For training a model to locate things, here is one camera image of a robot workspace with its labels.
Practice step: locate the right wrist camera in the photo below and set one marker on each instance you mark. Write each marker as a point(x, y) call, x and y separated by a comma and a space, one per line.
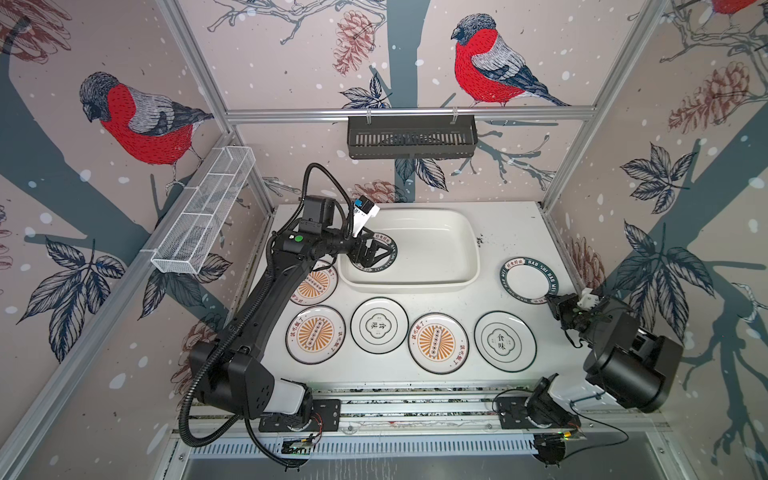
point(587, 300)

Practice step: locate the white clover plate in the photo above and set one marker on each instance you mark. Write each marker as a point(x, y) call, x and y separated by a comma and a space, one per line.
point(379, 325)
point(505, 341)

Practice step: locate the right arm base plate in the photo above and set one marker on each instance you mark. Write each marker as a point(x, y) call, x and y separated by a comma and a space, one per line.
point(520, 412)

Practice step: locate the orange sunburst plate centre right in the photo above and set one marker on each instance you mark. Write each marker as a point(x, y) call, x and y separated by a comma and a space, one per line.
point(438, 343)

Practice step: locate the white plastic bin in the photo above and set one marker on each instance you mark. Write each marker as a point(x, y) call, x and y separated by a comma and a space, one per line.
point(437, 252)

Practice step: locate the orange sunburst plate upper left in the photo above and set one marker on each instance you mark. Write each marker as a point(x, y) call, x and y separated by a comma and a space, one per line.
point(319, 285)

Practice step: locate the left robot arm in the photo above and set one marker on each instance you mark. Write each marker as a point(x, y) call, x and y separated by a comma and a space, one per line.
point(228, 372)

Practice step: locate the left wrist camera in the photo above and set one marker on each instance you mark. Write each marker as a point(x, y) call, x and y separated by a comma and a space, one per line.
point(363, 210)

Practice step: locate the black hanging wire basket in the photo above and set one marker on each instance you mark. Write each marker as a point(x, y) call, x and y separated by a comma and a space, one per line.
point(411, 137)

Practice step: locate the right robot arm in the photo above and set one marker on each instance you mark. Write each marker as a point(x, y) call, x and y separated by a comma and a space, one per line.
point(628, 363)

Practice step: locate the orange sunburst plate lower left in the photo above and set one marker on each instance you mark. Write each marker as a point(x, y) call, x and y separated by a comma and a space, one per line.
point(315, 335)

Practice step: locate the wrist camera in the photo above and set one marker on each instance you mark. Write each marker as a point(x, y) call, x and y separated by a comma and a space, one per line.
point(363, 210)
point(587, 300)

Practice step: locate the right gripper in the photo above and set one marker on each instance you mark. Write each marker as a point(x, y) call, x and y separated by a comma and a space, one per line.
point(562, 304)

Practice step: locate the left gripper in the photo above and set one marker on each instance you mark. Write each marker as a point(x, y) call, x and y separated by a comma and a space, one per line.
point(367, 259)

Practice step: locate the green rim plate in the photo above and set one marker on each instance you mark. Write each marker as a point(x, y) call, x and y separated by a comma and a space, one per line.
point(395, 253)
point(528, 280)

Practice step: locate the horizontal aluminium rail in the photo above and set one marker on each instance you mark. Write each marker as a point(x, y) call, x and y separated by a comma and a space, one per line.
point(273, 116)

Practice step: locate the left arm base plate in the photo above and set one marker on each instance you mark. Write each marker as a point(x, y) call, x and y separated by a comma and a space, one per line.
point(320, 416)

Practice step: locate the orange sunburst plate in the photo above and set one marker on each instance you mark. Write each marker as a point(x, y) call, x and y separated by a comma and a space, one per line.
point(315, 335)
point(319, 285)
point(438, 343)

